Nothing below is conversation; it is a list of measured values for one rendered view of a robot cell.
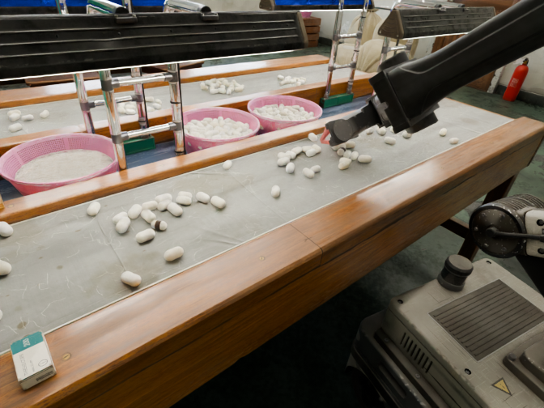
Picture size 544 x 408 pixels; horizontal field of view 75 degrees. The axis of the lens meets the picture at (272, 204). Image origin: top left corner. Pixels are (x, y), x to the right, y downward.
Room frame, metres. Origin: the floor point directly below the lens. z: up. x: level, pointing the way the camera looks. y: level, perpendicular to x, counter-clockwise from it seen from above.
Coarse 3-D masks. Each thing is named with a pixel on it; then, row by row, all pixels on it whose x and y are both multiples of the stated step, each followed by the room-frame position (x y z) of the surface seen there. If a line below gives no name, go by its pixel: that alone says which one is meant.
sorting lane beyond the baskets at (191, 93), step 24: (288, 72) 1.84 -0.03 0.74; (312, 72) 1.88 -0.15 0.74; (336, 72) 1.92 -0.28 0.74; (360, 72) 1.97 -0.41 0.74; (96, 96) 1.27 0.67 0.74; (120, 96) 1.29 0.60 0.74; (168, 96) 1.33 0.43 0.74; (192, 96) 1.36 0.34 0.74; (216, 96) 1.38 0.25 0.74; (0, 120) 1.00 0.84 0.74; (48, 120) 1.02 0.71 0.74; (72, 120) 1.04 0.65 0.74; (96, 120) 1.06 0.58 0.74
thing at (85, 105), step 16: (64, 0) 0.91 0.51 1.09; (128, 0) 1.01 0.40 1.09; (80, 80) 0.91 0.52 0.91; (80, 96) 0.90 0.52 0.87; (128, 96) 0.99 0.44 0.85; (144, 96) 1.02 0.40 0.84; (144, 112) 1.01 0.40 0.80; (144, 128) 1.01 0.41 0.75; (96, 144) 0.91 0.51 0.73; (128, 144) 0.96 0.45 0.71; (144, 144) 1.00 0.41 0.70
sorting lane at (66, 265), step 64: (384, 128) 1.19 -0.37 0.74; (448, 128) 1.25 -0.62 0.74; (128, 192) 0.67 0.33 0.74; (192, 192) 0.69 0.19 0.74; (256, 192) 0.71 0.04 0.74; (320, 192) 0.74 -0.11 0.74; (0, 256) 0.44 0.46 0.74; (64, 256) 0.45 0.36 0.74; (128, 256) 0.46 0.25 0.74; (192, 256) 0.48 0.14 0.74; (0, 320) 0.31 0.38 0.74; (64, 320) 0.32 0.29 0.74
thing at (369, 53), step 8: (368, 40) 4.05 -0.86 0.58; (376, 40) 4.01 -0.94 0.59; (360, 48) 3.99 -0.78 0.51; (368, 48) 3.90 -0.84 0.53; (376, 48) 3.85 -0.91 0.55; (360, 56) 3.90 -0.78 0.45; (368, 56) 3.80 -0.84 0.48; (376, 56) 3.76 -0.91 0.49; (360, 64) 3.81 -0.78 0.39; (368, 64) 3.75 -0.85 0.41; (376, 64) 3.71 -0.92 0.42; (368, 72) 3.71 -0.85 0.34
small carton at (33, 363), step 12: (36, 336) 0.26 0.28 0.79; (12, 348) 0.24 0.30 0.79; (24, 348) 0.24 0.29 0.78; (36, 348) 0.25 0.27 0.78; (48, 348) 0.25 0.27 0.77; (24, 360) 0.23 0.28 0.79; (36, 360) 0.23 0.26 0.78; (48, 360) 0.23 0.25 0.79; (24, 372) 0.22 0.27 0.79; (36, 372) 0.22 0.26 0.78; (48, 372) 0.22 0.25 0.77; (24, 384) 0.21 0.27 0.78
